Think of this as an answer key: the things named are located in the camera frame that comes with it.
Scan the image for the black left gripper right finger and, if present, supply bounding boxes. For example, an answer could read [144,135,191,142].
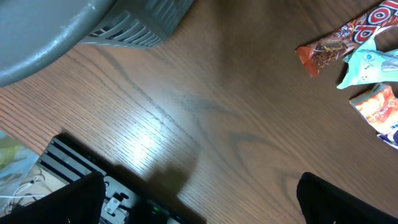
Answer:
[297,172,397,224]

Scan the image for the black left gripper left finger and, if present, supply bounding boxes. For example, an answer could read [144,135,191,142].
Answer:
[1,171,105,224]

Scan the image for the red purple sanitary pad pack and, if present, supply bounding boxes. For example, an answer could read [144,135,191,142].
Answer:
[377,131,398,150]

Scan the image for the small orange tissue pack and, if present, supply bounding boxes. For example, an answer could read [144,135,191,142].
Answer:
[349,83,397,135]

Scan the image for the teal green wipes pack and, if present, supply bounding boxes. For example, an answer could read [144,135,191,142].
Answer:
[337,35,397,90]

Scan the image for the red Top chocolate bar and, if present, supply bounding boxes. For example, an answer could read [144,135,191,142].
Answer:
[296,0,397,77]

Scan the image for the dark grey plastic basket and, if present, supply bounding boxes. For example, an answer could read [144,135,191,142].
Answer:
[1,0,193,86]

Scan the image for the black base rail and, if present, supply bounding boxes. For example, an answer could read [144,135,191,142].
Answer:
[37,134,205,224]

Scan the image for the white cables on floor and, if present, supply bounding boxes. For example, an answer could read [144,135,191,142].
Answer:
[0,174,47,212]

